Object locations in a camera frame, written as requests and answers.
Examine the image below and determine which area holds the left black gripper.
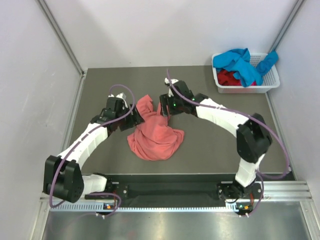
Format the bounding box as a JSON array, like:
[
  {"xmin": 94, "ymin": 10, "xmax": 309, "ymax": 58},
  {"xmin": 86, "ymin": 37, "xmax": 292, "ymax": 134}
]
[{"xmin": 115, "ymin": 102, "xmax": 144, "ymax": 131}]

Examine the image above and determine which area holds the pink t shirt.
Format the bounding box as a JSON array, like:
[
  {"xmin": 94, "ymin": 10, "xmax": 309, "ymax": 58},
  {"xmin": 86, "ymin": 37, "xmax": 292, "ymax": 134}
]
[{"xmin": 127, "ymin": 94, "xmax": 185, "ymax": 161}]

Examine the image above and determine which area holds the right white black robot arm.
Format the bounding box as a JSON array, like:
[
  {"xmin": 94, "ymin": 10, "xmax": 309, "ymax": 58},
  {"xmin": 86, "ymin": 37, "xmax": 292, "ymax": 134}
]
[{"xmin": 159, "ymin": 78, "xmax": 272, "ymax": 201}]

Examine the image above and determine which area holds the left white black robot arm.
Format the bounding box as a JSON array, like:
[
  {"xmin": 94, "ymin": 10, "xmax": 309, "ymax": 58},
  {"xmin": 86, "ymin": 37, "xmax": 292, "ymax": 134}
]
[{"xmin": 43, "ymin": 93, "xmax": 144, "ymax": 203}]

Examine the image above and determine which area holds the red t shirt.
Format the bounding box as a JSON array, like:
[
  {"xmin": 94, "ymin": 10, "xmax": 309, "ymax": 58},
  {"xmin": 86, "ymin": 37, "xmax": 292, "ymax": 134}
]
[{"xmin": 217, "ymin": 69, "xmax": 249, "ymax": 87}]

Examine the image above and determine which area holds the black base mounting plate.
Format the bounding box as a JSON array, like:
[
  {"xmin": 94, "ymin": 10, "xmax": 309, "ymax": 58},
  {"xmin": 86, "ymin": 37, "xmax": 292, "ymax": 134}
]
[{"xmin": 84, "ymin": 173, "xmax": 263, "ymax": 208}]

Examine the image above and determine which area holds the blue t shirt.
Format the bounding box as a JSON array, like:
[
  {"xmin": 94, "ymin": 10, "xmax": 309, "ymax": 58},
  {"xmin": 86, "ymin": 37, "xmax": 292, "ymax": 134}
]
[{"xmin": 212, "ymin": 48, "xmax": 279, "ymax": 87}]

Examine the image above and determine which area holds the white plastic basket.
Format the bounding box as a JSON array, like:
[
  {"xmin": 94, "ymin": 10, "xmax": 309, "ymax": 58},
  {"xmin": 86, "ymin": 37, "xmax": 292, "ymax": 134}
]
[{"xmin": 211, "ymin": 48, "xmax": 280, "ymax": 94}]

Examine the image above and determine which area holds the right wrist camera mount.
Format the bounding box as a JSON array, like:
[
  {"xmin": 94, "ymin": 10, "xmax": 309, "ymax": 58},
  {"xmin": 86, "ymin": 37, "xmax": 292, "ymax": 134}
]
[{"xmin": 164, "ymin": 77, "xmax": 179, "ymax": 98}]

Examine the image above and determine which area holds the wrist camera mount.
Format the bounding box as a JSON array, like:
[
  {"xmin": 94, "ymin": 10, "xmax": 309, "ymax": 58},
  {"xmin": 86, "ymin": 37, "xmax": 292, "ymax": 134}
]
[
  {"xmin": 164, "ymin": 77, "xmax": 179, "ymax": 98},
  {"xmin": 108, "ymin": 92, "xmax": 127, "ymax": 101}
]

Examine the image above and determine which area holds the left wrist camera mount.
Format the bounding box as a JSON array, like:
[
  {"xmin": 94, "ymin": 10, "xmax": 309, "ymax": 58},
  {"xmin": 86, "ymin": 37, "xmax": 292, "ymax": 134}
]
[{"xmin": 108, "ymin": 92, "xmax": 127, "ymax": 101}]

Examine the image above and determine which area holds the left aluminium corner post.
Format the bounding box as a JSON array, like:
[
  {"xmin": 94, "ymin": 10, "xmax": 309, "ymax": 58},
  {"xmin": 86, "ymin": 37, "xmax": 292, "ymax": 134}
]
[{"xmin": 35, "ymin": 0, "xmax": 85, "ymax": 76}]

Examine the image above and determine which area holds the aluminium corner post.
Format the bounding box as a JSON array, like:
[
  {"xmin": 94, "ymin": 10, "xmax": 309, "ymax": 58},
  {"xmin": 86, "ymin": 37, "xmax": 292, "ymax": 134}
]
[
  {"xmin": 268, "ymin": 0, "xmax": 306, "ymax": 53},
  {"xmin": 35, "ymin": 0, "xmax": 85, "ymax": 76}
]

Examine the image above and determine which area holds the slotted cable duct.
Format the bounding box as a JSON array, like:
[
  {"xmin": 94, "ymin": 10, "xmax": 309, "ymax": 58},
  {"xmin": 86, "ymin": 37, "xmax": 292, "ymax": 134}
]
[{"xmin": 50, "ymin": 201, "xmax": 250, "ymax": 213}]

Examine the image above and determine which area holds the aluminium frame rail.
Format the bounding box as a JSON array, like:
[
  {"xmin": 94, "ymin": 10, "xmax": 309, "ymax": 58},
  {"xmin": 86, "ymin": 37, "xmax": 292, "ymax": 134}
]
[{"xmin": 52, "ymin": 181, "xmax": 311, "ymax": 207}]

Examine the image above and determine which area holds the right aluminium corner post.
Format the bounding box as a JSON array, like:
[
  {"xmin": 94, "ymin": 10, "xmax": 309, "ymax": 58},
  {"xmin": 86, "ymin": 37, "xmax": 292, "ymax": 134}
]
[{"xmin": 268, "ymin": 0, "xmax": 306, "ymax": 53}]

